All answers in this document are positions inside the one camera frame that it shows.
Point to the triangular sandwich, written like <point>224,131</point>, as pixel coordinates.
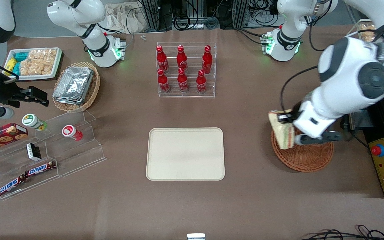
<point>283,133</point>

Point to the yellow snack pack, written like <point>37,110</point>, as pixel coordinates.
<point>10,64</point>

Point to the beige rectangular tray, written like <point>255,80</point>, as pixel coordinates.
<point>185,154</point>

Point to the clear acrylic step shelf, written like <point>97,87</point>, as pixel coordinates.
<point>78,156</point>

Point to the teal snack pack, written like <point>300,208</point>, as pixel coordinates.
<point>16,68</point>
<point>21,56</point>

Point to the beige crumpled cloth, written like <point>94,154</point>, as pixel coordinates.
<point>122,18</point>

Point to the brown round wicker basket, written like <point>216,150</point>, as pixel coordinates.
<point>308,158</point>

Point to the aluminium frame profile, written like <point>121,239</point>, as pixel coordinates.
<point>240,13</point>
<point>153,15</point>

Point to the light oval wicker basket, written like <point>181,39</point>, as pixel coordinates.
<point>93,90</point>

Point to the small black box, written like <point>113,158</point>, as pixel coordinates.
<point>33,151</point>

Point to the red lid cup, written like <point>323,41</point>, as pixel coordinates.
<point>70,131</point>

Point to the red cookie box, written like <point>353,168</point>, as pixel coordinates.
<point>2,136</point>

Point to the green lid cup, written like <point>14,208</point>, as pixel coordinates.
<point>32,121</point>

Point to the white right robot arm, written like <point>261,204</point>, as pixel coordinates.
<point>90,40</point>

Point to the clear acrylic bottle rack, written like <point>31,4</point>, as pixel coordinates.
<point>192,46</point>

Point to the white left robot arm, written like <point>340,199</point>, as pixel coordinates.
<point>348,73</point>

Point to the red cola bottle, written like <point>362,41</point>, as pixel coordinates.
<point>207,60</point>
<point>163,81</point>
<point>162,60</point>
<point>201,82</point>
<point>181,59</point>
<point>182,80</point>

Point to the stacked aluminium foil containers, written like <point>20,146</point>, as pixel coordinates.
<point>73,85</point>

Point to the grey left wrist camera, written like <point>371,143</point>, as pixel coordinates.
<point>322,137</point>

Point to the black side stand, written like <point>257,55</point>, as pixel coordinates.
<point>362,118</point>

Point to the Snickers chocolate bar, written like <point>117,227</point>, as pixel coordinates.
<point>9,186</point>
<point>40,169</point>

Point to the white rectangular snack tray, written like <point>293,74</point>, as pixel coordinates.
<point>57,66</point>

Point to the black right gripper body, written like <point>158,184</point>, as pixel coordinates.
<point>6,94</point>

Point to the clear bag rice crackers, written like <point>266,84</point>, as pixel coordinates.
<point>49,60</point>
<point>30,65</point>

